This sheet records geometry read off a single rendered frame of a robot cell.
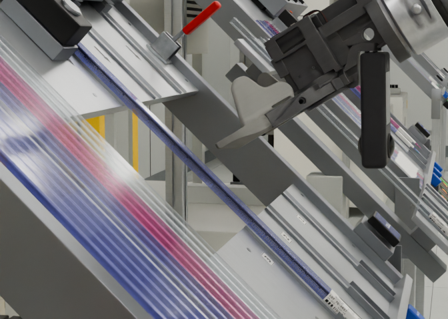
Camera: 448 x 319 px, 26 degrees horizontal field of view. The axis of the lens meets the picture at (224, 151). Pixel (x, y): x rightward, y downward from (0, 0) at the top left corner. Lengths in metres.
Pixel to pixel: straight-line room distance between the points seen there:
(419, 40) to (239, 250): 0.27
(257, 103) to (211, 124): 0.39
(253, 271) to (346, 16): 0.26
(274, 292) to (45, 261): 0.32
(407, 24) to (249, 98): 0.16
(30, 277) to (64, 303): 0.03
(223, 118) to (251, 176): 0.09
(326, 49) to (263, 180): 0.40
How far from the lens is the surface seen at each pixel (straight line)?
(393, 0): 0.95
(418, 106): 8.72
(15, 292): 0.69
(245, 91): 0.94
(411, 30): 0.94
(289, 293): 0.96
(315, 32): 0.95
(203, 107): 1.32
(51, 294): 0.68
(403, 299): 1.20
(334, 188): 1.59
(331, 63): 0.95
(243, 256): 0.94
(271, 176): 1.31
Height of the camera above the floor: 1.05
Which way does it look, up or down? 7 degrees down
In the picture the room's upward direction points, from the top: straight up
